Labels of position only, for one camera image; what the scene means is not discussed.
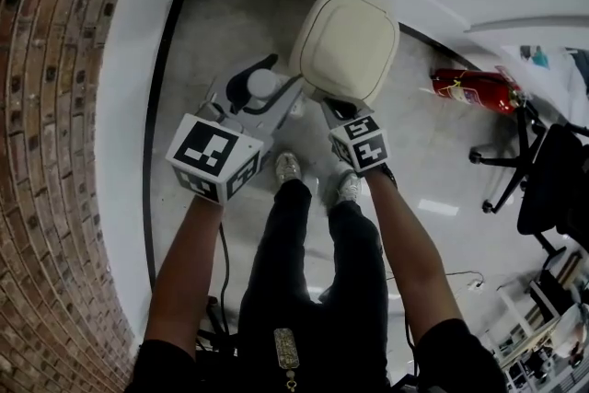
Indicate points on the person's left white shoe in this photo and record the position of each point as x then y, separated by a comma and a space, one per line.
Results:
287, 168

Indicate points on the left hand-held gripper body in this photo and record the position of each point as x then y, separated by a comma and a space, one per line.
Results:
211, 156

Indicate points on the person's left forearm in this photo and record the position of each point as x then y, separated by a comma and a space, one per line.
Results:
188, 271

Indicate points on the red fire extinguisher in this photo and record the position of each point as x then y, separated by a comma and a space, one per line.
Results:
478, 92

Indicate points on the small teal item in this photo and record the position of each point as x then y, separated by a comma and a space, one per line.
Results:
539, 56

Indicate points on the person's black shirt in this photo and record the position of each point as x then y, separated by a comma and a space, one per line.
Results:
455, 359

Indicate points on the person's white shoe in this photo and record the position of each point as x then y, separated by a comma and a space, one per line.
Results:
287, 168
347, 186

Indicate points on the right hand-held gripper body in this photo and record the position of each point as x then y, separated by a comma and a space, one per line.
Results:
363, 147

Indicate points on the white capped plastic bottle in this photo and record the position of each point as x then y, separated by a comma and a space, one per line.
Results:
264, 83

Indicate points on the person's black trousers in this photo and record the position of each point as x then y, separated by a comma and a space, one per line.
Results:
285, 253

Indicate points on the person's right forearm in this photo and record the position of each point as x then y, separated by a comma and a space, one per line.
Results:
405, 244

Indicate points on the cream plastic trash bin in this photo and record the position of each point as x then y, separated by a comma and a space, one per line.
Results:
345, 41

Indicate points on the white low shelving unit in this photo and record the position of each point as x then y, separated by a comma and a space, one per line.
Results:
529, 317

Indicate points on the ornate metal pendant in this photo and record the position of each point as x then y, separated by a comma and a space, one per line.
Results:
286, 347

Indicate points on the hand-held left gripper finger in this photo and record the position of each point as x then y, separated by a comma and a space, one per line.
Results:
287, 101
237, 87

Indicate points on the person's right white shoe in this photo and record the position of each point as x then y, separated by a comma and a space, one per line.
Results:
347, 186

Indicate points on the black office chair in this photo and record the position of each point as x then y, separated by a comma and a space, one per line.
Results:
552, 179

